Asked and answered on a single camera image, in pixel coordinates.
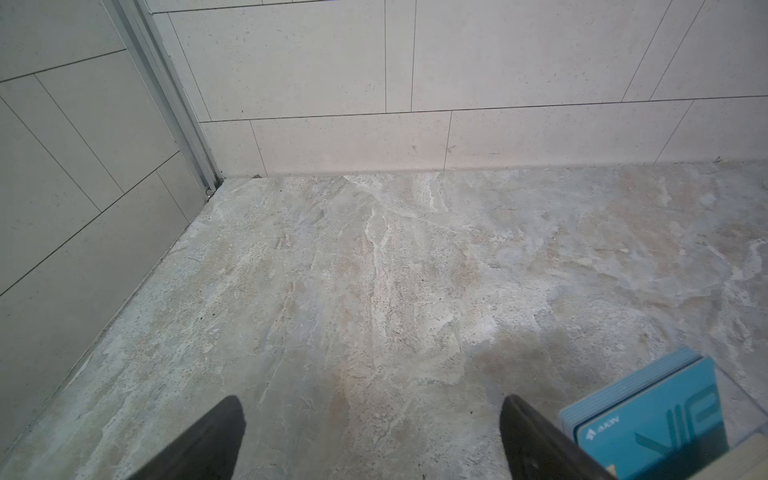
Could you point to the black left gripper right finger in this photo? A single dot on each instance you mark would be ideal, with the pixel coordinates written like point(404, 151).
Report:
point(536, 449)

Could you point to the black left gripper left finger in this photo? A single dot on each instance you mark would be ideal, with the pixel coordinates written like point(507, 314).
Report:
point(208, 449)

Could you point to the teal card in stand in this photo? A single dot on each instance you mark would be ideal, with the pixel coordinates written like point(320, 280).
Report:
point(664, 421)

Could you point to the beige card in stand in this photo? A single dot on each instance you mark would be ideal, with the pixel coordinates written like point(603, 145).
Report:
point(748, 460)

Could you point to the left corner metal post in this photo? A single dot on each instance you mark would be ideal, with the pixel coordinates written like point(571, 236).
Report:
point(141, 37)

